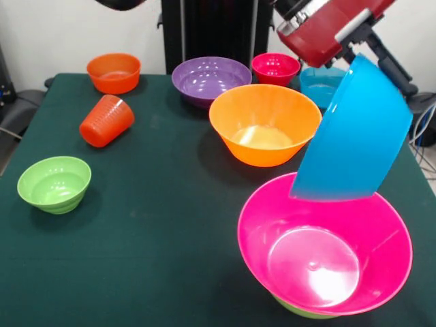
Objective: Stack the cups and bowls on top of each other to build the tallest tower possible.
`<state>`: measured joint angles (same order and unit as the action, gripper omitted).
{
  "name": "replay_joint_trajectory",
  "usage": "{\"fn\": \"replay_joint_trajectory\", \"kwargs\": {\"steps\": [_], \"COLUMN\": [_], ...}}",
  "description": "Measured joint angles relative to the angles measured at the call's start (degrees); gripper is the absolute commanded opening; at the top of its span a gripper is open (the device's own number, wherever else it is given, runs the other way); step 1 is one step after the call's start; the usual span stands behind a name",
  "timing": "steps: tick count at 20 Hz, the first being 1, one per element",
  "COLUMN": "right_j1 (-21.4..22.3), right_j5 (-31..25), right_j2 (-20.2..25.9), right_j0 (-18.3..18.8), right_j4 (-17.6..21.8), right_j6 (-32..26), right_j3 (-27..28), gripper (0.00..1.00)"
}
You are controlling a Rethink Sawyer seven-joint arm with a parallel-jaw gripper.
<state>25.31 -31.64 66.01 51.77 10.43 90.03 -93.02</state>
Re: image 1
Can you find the small blue bowl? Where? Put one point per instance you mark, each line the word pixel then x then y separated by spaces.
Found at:
pixel 316 90

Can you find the orange-red plastic cup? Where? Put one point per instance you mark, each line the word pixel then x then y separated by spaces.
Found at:
pixel 105 122

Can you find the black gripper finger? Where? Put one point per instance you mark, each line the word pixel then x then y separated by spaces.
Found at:
pixel 395 68
pixel 354 56

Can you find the large pink bowl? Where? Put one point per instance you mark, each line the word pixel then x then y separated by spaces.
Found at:
pixel 323 255

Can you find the small green bowl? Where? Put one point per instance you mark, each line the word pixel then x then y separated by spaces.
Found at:
pixel 51 190

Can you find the black electronics box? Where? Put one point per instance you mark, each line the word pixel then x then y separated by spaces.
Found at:
pixel 7 78

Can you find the large blue bowl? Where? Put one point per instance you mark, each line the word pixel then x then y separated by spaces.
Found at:
pixel 354 136

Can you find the small crimson bowl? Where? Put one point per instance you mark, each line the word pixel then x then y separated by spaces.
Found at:
pixel 274 69

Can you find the large orange bowl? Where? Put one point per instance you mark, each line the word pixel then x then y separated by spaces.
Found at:
pixel 265 136

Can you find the dark green tablecloth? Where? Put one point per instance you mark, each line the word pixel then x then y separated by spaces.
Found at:
pixel 136 255

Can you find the purple bowl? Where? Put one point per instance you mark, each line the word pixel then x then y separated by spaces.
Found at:
pixel 211 78

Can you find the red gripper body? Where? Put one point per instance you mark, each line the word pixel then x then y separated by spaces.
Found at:
pixel 320 37

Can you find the medium green bowl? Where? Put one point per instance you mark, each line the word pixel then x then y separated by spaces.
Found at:
pixel 296 310

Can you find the small orange bowl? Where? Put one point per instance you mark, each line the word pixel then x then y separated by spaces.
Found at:
pixel 114 75

